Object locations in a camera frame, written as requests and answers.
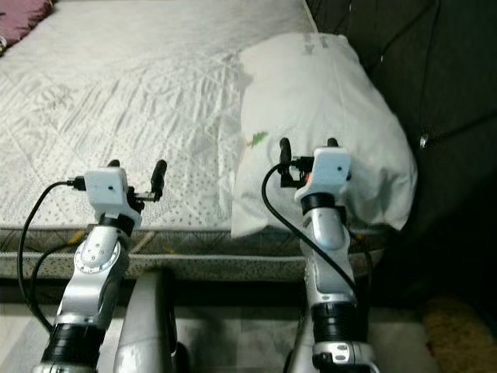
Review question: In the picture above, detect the white pillow with tree print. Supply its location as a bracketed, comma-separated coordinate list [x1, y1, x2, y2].
[231, 31, 419, 238]

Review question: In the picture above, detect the grey quilted mattress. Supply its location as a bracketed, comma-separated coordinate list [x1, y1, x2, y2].
[0, 0, 412, 253]

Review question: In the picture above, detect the grey speckled bed base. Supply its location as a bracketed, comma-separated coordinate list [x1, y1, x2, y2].
[0, 250, 397, 284]

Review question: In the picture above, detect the pink printed blanket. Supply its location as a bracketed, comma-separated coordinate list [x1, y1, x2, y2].
[0, 0, 54, 44]

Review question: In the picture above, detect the brown shaggy rug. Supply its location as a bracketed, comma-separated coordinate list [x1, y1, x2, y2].
[423, 295, 497, 373]

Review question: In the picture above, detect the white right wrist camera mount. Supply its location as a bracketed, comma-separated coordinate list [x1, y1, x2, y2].
[295, 148, 352, 204]

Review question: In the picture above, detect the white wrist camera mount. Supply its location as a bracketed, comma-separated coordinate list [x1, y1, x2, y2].
[295, 148, 352, 204]
[85, 166, 142, 230]

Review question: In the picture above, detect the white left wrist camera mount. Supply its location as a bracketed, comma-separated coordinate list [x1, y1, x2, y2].
[85, 166, 142, 230]

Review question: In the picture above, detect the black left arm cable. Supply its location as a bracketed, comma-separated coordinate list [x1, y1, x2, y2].
[16, 179, 88, 335]

